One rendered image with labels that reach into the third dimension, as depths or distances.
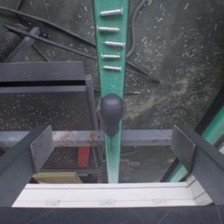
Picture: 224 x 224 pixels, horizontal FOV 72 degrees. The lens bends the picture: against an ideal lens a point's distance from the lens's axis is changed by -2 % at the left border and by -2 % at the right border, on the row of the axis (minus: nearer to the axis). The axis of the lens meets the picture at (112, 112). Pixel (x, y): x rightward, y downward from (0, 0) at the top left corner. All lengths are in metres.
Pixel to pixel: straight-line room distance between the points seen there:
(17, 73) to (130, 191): 0.59
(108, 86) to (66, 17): 0.92
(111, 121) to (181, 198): 0.49
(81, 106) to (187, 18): 0.85
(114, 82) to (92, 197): 0.48
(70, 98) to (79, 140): 0.25
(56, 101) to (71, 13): 0.61
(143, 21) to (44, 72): 0.71
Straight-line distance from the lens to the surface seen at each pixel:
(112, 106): 0.21
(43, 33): 1.19
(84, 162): 1.03
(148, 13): 1.11
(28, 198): 0.69
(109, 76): 0.22
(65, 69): 0.60
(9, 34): 0.86
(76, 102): 0.65
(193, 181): 0.62
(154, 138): 0.44
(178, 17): 1.17
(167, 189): 0.66
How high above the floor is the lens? 1.05
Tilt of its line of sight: 42 degrees down
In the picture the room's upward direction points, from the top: 179 degrees clockwise
